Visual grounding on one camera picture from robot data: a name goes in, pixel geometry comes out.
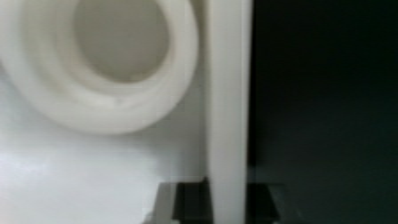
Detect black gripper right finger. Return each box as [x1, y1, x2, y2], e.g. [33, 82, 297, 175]
[248, 183, 301, 224]

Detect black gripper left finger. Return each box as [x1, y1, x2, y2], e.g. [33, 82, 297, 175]
[145, 179, 214, 224]

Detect white square tabletop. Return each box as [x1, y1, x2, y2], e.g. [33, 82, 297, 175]
[0, 0, 257, 224]

